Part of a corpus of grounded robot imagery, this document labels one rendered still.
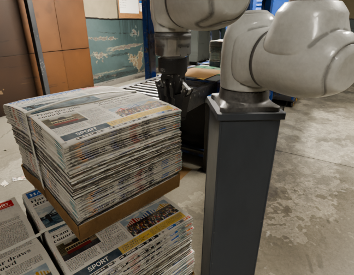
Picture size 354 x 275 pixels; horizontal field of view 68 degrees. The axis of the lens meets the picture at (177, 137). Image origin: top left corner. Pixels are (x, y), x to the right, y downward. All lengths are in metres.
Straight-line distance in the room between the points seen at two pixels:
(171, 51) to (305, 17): 0.29
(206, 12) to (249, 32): 0.31
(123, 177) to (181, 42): 0.33
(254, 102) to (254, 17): 0.23
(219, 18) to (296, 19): 0.21
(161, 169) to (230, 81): 0.34
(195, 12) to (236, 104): 0.38
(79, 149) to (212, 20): 0.32
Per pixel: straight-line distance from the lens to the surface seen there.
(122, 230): 0.62
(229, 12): 0.48
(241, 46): 0.77
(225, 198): 0.94
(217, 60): 3.00
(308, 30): 0.64
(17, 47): 4.56
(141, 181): 0.62
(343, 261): 1.90
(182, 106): 0.68
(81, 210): 0.56
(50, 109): 0.65
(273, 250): 1.80
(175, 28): 0.64
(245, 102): 0.81
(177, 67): 0.66
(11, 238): 0.69
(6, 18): 4.52
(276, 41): 0.67
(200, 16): 0.49
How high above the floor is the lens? 1.25
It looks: 24 degrees down
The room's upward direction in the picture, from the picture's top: straight up
